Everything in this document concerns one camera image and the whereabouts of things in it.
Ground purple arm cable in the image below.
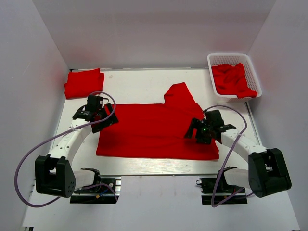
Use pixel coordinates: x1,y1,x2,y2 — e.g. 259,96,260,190
14,91,118,208
203,104,253,208

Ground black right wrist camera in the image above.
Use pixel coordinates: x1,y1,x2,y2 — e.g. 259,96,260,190
204,110,224,127

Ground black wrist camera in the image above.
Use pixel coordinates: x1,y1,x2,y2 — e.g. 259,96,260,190
85,95,103,111
204,110,224,127

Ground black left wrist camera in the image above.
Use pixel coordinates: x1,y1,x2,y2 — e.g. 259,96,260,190
85,95,103,111

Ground red t-shirt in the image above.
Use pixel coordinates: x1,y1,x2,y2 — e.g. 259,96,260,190
64,68,104,100
96,82,219,161

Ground white plastic basket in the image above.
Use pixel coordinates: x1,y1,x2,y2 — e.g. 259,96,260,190
207,53,262,103

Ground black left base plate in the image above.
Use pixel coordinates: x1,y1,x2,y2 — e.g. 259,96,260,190
70,177,121,204

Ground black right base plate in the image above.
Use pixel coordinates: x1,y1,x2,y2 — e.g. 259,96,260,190
196,177,247,205

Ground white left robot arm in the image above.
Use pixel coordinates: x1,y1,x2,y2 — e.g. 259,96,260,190
35,103,119,198

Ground red t-shirts in basket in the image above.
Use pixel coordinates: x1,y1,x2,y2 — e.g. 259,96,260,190
212,63,257,99

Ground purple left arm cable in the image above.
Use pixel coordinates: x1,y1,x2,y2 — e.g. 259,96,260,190
14,91,118,208

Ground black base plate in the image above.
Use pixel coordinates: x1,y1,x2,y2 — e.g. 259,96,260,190
70,177,121,204
196,177,247,205

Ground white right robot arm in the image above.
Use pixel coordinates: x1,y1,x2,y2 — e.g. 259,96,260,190
184,118,292,198

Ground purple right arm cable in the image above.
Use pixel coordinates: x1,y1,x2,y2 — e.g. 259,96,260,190
203,104,253,208

